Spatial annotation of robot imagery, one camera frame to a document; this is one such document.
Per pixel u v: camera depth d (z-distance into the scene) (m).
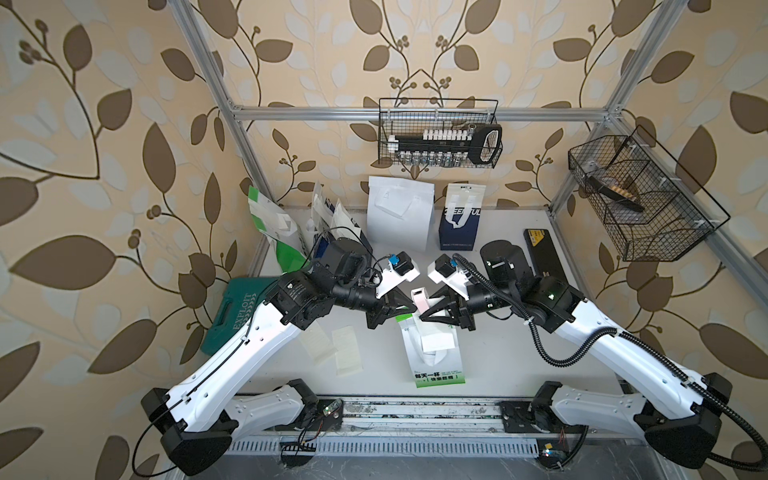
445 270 0.53
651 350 0.41
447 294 0.57
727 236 0.59
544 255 1.06
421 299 0.58
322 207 0.93
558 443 0.71
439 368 0.68
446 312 0.57
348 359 0.85
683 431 0.39
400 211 1.02
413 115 0.91
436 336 0.63
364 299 0.53
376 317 0.53
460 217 0.99
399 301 0.58
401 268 0.51
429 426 0.74
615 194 0.75
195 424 0.37
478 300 0.54
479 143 0.84
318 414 0.72
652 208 0.73
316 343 0.88
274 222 0.98
